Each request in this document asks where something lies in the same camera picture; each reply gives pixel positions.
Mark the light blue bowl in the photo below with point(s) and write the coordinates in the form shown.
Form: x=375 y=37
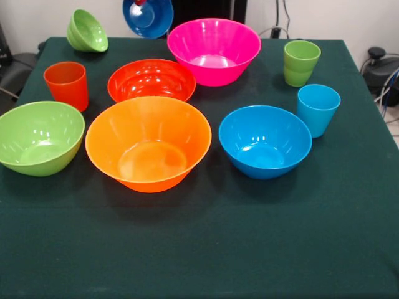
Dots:
x=265 y=143

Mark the large orange bowl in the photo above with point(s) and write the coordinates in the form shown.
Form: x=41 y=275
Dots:
x=149 y=143

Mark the green cup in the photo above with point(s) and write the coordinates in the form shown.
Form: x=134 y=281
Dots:
x=300 y=71

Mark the black stand base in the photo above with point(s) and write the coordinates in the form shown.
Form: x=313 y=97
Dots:
x=380 y=68

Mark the light blue cup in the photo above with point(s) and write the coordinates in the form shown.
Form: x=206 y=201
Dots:
x=316 y=118

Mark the large green bowl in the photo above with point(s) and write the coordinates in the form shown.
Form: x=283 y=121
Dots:
x=37 y=140

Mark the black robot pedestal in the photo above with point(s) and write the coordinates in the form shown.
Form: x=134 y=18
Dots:
x=202 y=9

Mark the red-orange bowl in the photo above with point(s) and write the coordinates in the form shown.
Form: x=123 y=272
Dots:
x=151 y=81

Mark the red-orange cup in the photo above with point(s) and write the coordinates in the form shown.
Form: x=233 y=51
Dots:
x=68 y=93

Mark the small dark blue bowl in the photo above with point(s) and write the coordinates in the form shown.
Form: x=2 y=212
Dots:
x=156 y=21

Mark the black power plug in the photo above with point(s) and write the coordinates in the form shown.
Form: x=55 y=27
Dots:
x=275 y=32

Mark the large pink bowl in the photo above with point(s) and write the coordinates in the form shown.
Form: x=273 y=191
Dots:
x=215 y=46

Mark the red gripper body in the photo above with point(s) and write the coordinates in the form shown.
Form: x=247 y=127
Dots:
x=140 y=2

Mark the dark green tablecloth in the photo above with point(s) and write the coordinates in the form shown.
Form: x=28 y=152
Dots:
x=199 y=243

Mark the small green bowl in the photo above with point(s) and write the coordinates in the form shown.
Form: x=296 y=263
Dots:
x=88 y=34

